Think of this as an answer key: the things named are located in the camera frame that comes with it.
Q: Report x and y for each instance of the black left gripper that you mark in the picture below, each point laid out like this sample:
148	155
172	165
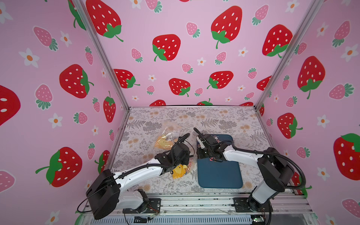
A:
186	158

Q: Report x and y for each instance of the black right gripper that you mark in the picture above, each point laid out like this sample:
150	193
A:
204	152

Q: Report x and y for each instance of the ziploc bag with yellow duck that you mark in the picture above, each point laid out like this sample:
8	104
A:
182	169

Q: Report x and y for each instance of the clear ziploc candy bag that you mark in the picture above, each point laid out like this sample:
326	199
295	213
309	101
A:
169	134

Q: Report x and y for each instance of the pile of colourful candies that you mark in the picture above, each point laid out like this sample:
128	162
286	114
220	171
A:
214	150

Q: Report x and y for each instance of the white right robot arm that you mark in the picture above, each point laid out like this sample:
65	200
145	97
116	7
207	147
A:
276	169

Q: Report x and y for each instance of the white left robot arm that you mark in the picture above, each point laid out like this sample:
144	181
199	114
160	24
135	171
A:
110	189

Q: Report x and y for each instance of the teal plastic tray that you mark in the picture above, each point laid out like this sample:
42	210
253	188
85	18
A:
217	174

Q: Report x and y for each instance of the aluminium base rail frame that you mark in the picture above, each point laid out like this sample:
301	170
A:
212	209

